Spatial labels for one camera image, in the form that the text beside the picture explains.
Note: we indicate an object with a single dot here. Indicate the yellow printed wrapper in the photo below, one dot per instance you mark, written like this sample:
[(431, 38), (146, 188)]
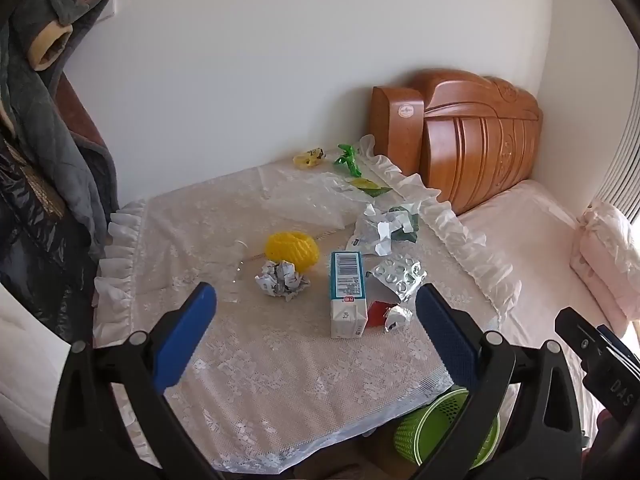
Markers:
[(309, 158)]

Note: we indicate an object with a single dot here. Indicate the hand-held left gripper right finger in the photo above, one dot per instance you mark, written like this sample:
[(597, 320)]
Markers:
[(442, 330)]

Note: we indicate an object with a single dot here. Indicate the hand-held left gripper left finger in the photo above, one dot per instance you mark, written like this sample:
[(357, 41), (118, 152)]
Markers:
[(185, 335)]

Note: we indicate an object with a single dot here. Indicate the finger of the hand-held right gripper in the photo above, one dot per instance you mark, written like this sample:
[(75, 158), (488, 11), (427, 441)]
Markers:
[(617, 342), (600, 375)]

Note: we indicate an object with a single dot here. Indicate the white wall switch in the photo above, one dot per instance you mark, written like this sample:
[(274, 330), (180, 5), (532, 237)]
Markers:
[(107, 2)]

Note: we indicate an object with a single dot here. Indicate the silver pill blister pack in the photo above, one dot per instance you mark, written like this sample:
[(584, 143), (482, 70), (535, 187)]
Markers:
[(400, 275)]

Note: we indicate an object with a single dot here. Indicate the brown garment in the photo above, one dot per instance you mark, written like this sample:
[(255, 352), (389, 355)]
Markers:
[(82, 125)]

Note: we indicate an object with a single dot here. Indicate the red foil wrapper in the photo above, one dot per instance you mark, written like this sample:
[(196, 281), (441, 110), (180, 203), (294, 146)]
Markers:
[(380, 312)]

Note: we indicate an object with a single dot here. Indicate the black shiny jacket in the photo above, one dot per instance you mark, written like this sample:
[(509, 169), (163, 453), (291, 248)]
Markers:
[(35, 260)]

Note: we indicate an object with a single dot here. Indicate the pink bed sheet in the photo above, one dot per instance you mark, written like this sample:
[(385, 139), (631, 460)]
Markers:
[(535, 260)]

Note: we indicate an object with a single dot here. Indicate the pink pillow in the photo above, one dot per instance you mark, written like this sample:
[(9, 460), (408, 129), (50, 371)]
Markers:
[(607, 255)]

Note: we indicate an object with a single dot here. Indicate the bright green plastic wrapper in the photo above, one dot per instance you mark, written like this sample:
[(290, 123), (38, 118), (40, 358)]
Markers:
[(348, 157)]

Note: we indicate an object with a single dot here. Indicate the carved wooden headboard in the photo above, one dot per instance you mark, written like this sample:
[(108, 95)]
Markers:
[(480, 145)]

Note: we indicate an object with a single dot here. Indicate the wooden panel with round sticker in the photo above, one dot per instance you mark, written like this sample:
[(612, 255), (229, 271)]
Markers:
[(395, 140)]

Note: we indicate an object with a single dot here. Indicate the clear plastic cup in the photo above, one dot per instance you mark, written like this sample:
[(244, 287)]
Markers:
[(230, 270)]

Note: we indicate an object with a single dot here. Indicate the green and yellow wrapper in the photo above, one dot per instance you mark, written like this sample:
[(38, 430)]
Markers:
[(370, 186)]

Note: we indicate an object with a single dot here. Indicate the green plastic wastebasket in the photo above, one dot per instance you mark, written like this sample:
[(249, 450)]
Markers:
[(425, 435)]

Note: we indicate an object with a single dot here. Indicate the white cloth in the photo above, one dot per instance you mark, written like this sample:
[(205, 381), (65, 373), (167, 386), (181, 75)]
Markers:
[(25, 385)]

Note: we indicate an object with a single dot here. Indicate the crumpled printed paper ball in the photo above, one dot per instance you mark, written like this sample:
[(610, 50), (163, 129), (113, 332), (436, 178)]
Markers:
[(280, 280)]

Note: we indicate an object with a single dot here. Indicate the grey quilted coat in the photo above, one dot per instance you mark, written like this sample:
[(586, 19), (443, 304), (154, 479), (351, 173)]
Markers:
[(45, 120)]

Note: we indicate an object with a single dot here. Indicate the yellow foam fruit net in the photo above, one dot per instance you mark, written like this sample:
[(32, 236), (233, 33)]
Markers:
[(292, 250)]

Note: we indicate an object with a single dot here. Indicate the white plastic bag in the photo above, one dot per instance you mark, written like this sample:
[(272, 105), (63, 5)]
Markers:
[(372, 232)]

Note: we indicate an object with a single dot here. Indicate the white and blue carton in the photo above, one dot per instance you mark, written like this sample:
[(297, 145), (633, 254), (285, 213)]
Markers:
[(346, 305)]

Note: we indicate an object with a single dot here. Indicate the white ribbed radiator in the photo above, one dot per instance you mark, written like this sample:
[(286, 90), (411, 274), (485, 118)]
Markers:
[(622, 150)]

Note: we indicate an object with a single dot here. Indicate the clear air cushion plastic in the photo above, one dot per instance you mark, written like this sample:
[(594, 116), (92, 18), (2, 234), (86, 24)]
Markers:
[(310, 197)]

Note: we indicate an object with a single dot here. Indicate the dark green wrapper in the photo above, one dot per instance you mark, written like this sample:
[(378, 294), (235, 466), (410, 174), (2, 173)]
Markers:
[(407, 227)]

